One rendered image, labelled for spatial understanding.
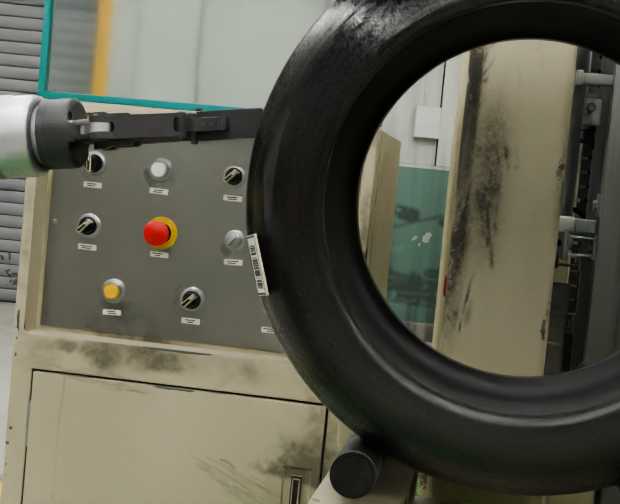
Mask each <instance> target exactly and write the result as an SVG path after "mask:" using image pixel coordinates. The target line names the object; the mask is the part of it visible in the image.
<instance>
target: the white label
mask: <svg viewBox="0 0 620 504"><path fill-rule="evenodd" d="M247 242H248V247H249V252H250V257H251V261H252V266H253V271H254V276H255V281H256V286H257V291H258V295H259V296H267V295H269V293H268V288H267V283H266V278H265V273H264V268H263V263H262V259H261V254H260V249H259V244H258V239H257V234H252V235H249V236H247Z"/></svg>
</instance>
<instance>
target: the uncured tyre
mask: <svg viewBox="0 0 620 504"><path fill-rule="evenodd" d="M515 40H544V41H553V42H560V43H565V44H570V45H573V46H577V47H581V48H584V49H587V50H589V51H592V52H595V53H597V54H599V55H602V56H604V57H606V58H608V59H610V60H612V61H613V62H615V63H617V64H618V65H620V0H335V1H334V2H333V3H332V4H331V5H330V6H329V7H328V8H327V9H326V10H325V11H324V13H323V14H322V15H321V16H320V17H319V18H318V19H317V20H316V21H315V23H314V24H313V25H312V26H311V27H310V29H309V30H308V31H307V32H306V34H305V35H304V36H303V38H302V39H301V40H300V42H299V43H298V45H297V46H296V48H295V49H294V51H293V52H292V54H291V55H290V57H289V58H288V60H287V62H286V63H285V65H284V67H283V69H282V70H281V72H280V74H279V76H278V78H277V80H276V82H275V84H274V86H273V88H272V90H271V93H270V95H269V97H268V99H267V102H266V104H265V107H264V110H263V112H262V115H261V118H260V121H259V124H258V128H257V131H256V135H255V138H254V143H253V147H252V152H251V157H250V162H249V169H248V177H247V187H246V231H247V236H249V235H252V234H257V239H258V244H259V249H260V254H261V259H262V263H263V268H264V273H265V278H266V283H267V288H268V293H269V295H267V296H259V297H260V300H261V303H262V305H263V308H264V311H265V313H266V316H267V318H268V321H269V323H270V325H271V327H272V330H273V332H274V334H275V336H276V338H277V340H278V342H279V344H280V345H281V347H282V349H283V351H284V352H285V354H286V356H287V358H288V359H289V361H290V362H291V364H292V365H293V367H294V368H295V370H296V371H297V373H298V374H299V376H300V377H301V378H302V380H303V381H304V382H305V384H306V385H307V386H308V387H309V389H310V390H311V391H312V392H313V393H314V395H315V396H316V397H317V398H318V399H319V400H320V401H321V402H322V404H323V405H324V406H325V407H326V408H327V409H328V410H329V411H330V412H331V413H332V414H333V415H334V416H335V417H336V418H338V419H339V420H340V421H341V422H342V423H343V424H344V425H345V426H347V427H348V428H349V429H350V430H351V431H353V432H354V433H355V434H356V435H358V436H359V437H360V438H362V439H363V440H364V441H366V442H367V443H369V444H370V445H372V446H373V447H375V448H376V449H378V450H379V451H381V452H382V453H384V454H386V455H387V456H389V457H391V458H393V459H394V460H396V461H398V462H400V463H402V464H404V465H406V466H408V467H410V468H412V469H414V470H417V471H419V472H421V473H424V474H426V475H428V476H431V477H434V478H436V479H439V480H444V481H447V482H450V483H454V484H457V485H461V486H465V487H469V488H473V489H478V490H480V491H485V492H491V493H498V494H506V495H518V496H556V495H568V494H576V493H583V492H589V491H595V490H599V489H604V488H608V487H612V486H616V485H619V484H620V350H619V351H617V352H615V353H614V354H612V355H610V356H608V357H606V358H604V359H602V360H600V361H598V362H596V363H593V364H591V365H588V366H585V367H582V368H579V369H576V370H572V371H568V372H564V373H559V374H553V375H544V376H511V375H503V374H497V373H492V372H487V371H483V370H480V369H476V368H473V367H470V366H468V365H465V364H463V363H460V362H458V361H456V360H454V359H451V358H450V357H448V356H446V355H444V354H442V353H440V352H439V351H437V350H436V349H434V348H432V347H431V346H430V345H428V344H427V343H425V342H424V341H423V340H421V339H420V338H419V337H418V336H417V335H415V334H414V333H413V332H412V331H411V330H410V329H409V328H408V327H407V326H406V325H405V324H404V323H403V322H402V321H401V320H400V319H399V317H398V316H397V315H396V314H395V313H394V311H393V310H392V309H391V307H390V306H389V305H388V303H387V302H386V300H385V299H384V297H383V295H382V294H381V292H380V290H379V289H378V287H377V285H376V283H375V281H374V279H373V276H372V274H371V272H370V269H369V267H368V264H367V261H366V258H365V254H364V251H363V247H362V242H361V237H360V230H359V219H358V199H359V188H360V181H361V176H362V171H363V167H364V164H365V160H366V157H367V154H368V151H369V149H370V146H371V144H372V142H373V139H374V137H375V135H376V133H377V131H378V129H379V128H380V126H381V124H382V122H383V121H384V119H385V118H386V116H387V115H388V113H389V112H390V110H391V109H392V108H393V106H394V105H395V104H396V103H397V101H398V100H399V99H400V98H401V97H402V96H403V95H404V94H405V93H406V92H407V91H408V90H409V89H410V88H411V87H412V86H413V85H414V84H415V83H416V82H417V81H418V80H420V79H421V78H422V77H423V76H425V75H426V74H427V73H429V72H430V71H431V70H433V69H434V68H436V67H438V66H439V65H441V64H442V63H444V62H446V61H448V60H450V59H452V58H454V57H456V56H458V55H460V54H462V53H465V52H467V51H470V50H473V49H476V48H479V47H482V46H486V45H490V44H495V43H500V42H506V41H515Z"/></svg>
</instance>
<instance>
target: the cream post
mask: <svg viewBox="0 0 620 504"><path fill-rule="evenodd" d="M577 49H578V47H577V46H573V45H570V44H565V43H560V42H553V41H544V40H515V41H506V42H500V43H495V44H490V45H486V46H482V47H479V48H476V49H473V50H470V54H469V66H468V78H467V88H466V96H465V105H464V114H463V124H462V134H461V144H460V154H459V164H458V174H457V184H456V195H455V209H454V218H453V225H452V234H451V244H450V254H449V264H448V274H447V284H446V294H445V304H444V314H443V324H442V335H441V345H440V353H442V354H444V355H446V356H448V357H450V358H451V359H454V360H456V361H458V362H460V363H463V364H465V365H468V366H470V367H473V368H476V369H480V370H483V371H487V372H492V373H497V374H503V375H511V376H543V375H544V366H545V356H546V346H547V337H548V327H549V318H550V308H551V298H552V289H553V279H554V270H555V260H556V250H557V241H558V231H559V222H560V212H561V202H562V193H563V183H564V174H565V164H566V154H567V145H568V135H569V126H570V116H571V107H572V97H573V87H574V78H575V68H576V59H577ZM425 497H429V498H437V499H444V500H452V501H460V502H468V503H475V504H530V500H531V496H518V495H506V494H498V493H491V492H485V491H478V490H473V489H469V488H465V487H461V486H457V485H454V484H450V483H447V482H444V481H441V480H439V479H436V478H434V477H431V476H428V475H427V485H426V495H425Z"/></svg>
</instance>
